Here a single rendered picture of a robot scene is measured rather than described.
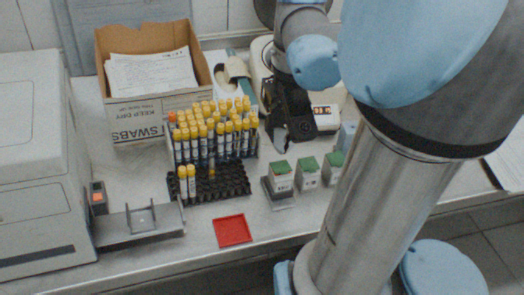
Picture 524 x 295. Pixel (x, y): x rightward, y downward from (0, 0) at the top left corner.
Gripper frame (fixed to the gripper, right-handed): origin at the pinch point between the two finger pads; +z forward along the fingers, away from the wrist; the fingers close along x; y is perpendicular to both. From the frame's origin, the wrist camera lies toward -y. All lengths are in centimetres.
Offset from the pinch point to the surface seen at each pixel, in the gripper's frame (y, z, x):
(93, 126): 30.5, 13.2, 36.8
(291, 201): -3.9, 11.8, -1.4
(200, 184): 4.6, 10.7, 16.5
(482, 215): 29, 101, -116
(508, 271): 2, 101, -109
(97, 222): -0.8, 9.2, 37.6
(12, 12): 57, -4, 51
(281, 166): 0.3, 4.7, 0.0
